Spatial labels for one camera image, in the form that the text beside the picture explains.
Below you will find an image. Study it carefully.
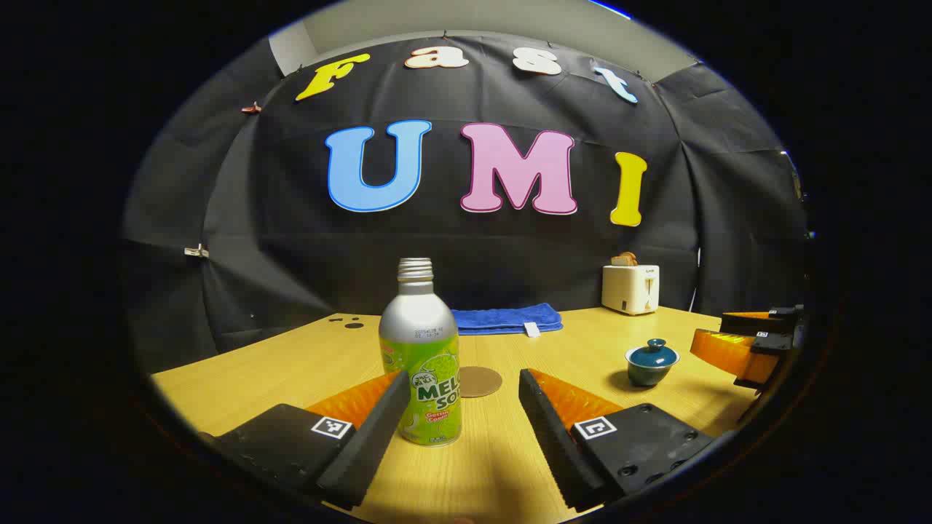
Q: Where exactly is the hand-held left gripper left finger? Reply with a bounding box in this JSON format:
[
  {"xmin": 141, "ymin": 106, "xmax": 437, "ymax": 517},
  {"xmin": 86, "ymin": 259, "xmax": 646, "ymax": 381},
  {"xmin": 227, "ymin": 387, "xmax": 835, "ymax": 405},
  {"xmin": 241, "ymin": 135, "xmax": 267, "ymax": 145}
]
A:
[{"xmin": 198, "ymin": 370, "xmax": 412, "ymax": 510}]

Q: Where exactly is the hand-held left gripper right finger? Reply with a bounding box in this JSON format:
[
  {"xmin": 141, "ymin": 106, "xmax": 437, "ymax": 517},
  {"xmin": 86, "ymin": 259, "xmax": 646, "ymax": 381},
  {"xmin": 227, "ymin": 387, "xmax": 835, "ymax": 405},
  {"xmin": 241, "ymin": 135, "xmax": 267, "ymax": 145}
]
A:
[{"xmin": 518, "ymin": 368, "xmax": 716, "ymax": 512}]

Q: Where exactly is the teal teacup lid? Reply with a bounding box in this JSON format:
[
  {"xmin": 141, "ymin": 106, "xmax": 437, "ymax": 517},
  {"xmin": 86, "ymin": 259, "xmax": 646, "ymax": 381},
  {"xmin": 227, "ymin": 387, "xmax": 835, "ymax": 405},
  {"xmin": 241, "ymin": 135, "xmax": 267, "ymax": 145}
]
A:
[{"xmin": 628, "ymin": 338, "xmax": 679, "ymax": 367}]

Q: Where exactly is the round brown coaster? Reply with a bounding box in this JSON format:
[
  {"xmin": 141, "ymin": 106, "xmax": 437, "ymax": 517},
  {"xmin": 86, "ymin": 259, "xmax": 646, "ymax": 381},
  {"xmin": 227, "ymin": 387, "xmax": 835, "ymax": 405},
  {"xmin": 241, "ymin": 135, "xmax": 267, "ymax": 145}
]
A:
[{"xmin": 459, "ymin": 366, "xmax": 503, "ymax": 399}]

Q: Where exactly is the silver green label water bottle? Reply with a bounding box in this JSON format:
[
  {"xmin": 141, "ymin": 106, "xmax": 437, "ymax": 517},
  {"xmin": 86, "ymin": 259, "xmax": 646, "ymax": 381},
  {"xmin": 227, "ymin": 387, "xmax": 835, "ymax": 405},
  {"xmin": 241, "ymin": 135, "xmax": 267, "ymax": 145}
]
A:
[{"xmin": 379, "ymin": 258, "xmax": 462, "ymax": 448}]

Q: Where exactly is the white toaster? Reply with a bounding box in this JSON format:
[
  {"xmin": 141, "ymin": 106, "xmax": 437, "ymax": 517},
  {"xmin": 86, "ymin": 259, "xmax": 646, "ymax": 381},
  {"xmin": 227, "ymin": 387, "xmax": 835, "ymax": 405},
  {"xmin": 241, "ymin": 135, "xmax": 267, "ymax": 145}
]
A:
[{"xmin": 601, "ymin": 264, "xmax": 660, "ymax": 316}]

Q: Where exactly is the blue towel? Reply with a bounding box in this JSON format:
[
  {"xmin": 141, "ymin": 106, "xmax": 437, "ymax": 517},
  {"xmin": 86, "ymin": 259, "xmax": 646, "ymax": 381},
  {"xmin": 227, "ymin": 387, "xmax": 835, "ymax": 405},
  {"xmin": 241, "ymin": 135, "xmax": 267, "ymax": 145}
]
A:
[{"xmin": 450, "ymin": 303, "xmax": 564, "ymax": 338}]

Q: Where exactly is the black backdrop cloth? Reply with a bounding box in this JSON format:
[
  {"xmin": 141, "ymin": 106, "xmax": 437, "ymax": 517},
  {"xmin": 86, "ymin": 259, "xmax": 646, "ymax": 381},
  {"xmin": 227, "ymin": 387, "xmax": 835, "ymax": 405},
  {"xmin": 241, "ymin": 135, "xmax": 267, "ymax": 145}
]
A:
[{"xmin": 120, "ymin": 33, "xmax": 813, "ymax": 376}]

